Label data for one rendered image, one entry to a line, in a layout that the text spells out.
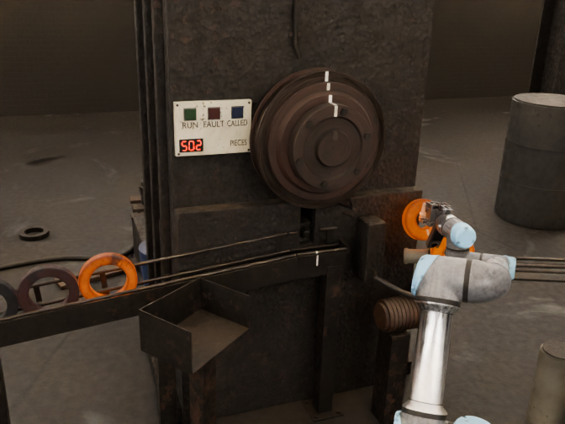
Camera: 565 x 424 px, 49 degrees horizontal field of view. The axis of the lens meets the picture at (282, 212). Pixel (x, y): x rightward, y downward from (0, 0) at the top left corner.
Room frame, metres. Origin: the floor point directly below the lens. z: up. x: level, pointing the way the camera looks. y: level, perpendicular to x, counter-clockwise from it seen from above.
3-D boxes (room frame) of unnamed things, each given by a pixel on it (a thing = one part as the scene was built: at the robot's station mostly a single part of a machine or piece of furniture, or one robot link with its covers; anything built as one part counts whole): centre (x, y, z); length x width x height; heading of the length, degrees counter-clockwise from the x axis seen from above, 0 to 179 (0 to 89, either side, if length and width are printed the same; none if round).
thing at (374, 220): (2.16, -0.33, 0.68); 0.11 x 0.08 x 0.24; 21
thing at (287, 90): (2.06, -0.12, 1.11); 0.47 x 0.06 x 0.47; 111
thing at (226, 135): (2.04, 0.24, 1.15); 0.26 x 0.02 x 0.18; 111
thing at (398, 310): (2.05, -0.47, 0.27); 0.22 x 0.13 x 0.53; 111
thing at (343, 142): (1.97, -0.15, 1.11); 0.28 x 0.06 x 0.28; 111
